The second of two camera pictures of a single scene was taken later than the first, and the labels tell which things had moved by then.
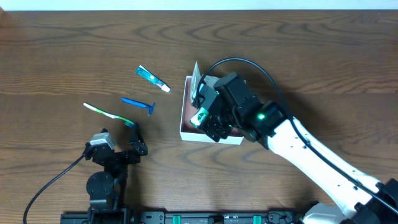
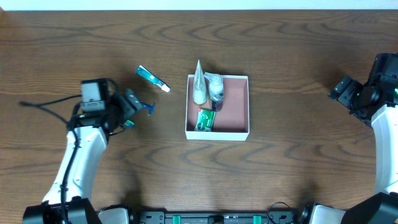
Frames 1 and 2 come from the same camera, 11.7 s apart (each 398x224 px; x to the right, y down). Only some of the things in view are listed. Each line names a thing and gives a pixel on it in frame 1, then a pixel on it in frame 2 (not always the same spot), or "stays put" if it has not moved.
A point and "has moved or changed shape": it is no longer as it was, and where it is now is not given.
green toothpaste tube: [148, 76] stays put
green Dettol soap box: [199, 117] has moved or changed shape
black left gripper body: [121, 155] -> [131, 101]
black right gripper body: [214, 127] -> [343, 91]
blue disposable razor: [139, 104] stays put
